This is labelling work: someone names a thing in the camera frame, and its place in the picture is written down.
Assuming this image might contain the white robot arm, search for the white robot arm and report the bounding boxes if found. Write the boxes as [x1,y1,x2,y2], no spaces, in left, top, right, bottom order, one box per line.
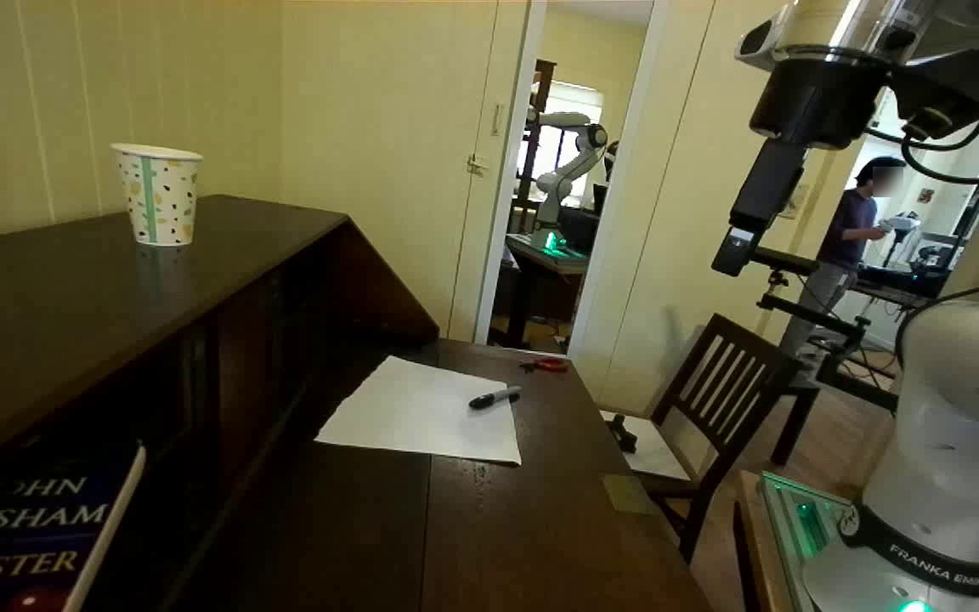
[713,0,979,612]

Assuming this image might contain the black marker pen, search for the black marker pen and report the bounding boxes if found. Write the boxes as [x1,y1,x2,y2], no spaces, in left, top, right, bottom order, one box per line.
[468,388,521,412]

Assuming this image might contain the cream door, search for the cream door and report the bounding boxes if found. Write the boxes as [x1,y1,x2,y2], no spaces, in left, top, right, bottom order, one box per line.
[283,0,531,338]

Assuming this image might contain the robot base table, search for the robot base table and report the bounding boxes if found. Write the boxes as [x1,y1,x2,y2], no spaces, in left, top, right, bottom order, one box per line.
[734,469,863,612]

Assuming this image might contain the polka dot paper cup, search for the polka dot paper cup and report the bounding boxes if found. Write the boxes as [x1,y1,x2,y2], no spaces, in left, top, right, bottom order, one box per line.
[111,141,205,247]

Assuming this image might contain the white sheet of paper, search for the white sheet of paper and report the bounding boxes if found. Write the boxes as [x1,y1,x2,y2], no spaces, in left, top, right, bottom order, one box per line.
[316,355,521,465]

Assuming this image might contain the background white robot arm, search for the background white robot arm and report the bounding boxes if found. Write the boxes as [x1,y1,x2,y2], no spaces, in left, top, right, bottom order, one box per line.
[536,111,607,229]

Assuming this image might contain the John Grisham book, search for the John Grisham book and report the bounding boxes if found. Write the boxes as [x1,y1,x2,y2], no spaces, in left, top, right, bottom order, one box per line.
[0,440,150,612]

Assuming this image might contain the red handled pliers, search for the red handled pliers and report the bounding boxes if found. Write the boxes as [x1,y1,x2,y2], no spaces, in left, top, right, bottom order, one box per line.
[521,355,568,372]

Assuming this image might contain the white paper on chair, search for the white paper on chair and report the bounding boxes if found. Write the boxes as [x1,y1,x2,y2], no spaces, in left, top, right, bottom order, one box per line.
[601,412,687,480]

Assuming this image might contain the dark wooden chair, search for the dark wooden chair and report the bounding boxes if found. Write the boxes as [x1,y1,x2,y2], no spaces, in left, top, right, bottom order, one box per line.
[638,311,818,559]

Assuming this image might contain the dark wooden desk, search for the dark wooden desk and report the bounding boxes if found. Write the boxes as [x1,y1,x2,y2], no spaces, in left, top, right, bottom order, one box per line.
[0,195,708,612]

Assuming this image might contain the person in dark shirt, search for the person in dark shirt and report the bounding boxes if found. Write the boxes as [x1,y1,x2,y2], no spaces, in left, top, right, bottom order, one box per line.
[798,155,904,311]

